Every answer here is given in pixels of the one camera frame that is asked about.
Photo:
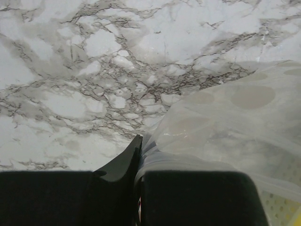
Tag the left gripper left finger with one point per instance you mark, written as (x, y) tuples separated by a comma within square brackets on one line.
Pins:
[(103, 197)]

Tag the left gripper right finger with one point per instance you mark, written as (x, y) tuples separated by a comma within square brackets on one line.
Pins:
[(200, 198)]

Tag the clear zip top bag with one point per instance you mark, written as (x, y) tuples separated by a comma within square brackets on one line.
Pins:
[(251, 125)]

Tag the pale green plastic basket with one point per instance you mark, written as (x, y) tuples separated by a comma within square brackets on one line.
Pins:
[(281, 211)]

